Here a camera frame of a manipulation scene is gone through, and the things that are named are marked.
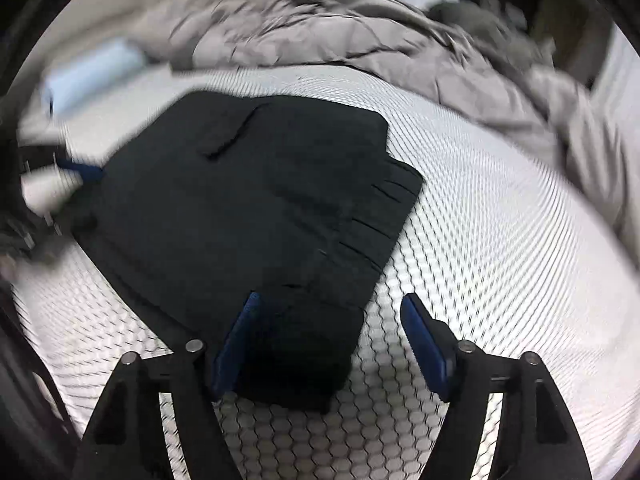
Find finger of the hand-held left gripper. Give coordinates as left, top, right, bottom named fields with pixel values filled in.
left=55, top=159, right=106, bottom=186

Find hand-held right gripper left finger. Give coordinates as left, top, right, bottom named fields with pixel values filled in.
left=72, top=290, right=263, bottom=480

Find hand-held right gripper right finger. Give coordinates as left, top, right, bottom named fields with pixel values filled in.
left=400, top=292, right=593, bottom=480

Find black pants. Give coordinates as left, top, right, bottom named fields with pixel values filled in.
left=65, top=91, right=426, bottom=413

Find person's left forearm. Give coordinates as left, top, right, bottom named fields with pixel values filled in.
left=0, top=200, right=76, bottom=273

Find light blue pillow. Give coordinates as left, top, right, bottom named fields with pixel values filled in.
left=42, top=37, right=146, bottom=116

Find white mattress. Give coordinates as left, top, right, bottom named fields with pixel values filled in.
left=10, top=62, right=640, bottom=480

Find grey duvet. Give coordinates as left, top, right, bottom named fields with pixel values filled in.
left=135, top=0, right=640, bottom=241

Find dark grey pillow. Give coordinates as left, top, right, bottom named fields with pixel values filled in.
left=427, top=1, right=506, bottom=36

